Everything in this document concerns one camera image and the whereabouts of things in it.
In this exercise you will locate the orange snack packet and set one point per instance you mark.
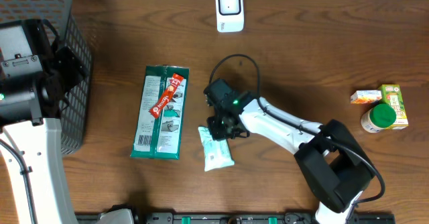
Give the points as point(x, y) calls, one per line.
point(365, 96)

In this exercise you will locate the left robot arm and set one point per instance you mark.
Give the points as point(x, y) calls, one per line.
point(36, 75)

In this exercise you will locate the red Nescafe coffee stick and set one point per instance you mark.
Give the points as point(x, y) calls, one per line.
point(167, 95)

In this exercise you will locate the grey plastic mesh basket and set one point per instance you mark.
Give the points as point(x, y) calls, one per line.
point(58, 13)

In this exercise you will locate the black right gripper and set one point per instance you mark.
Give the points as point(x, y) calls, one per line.
point(217, 132)

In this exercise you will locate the green lid jar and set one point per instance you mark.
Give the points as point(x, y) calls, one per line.
point(378, 118)

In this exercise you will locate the green white package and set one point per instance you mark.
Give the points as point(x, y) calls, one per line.
point(160, 138)

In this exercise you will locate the light blue wipes pack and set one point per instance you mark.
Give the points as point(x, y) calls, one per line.
point(216, 153)

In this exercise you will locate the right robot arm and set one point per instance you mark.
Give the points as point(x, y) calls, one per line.
point(335, 167)

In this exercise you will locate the green tea carton box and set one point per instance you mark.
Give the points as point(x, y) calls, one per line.
point(392, 95)

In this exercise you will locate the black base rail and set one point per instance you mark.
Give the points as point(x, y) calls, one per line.
point(288, 218)

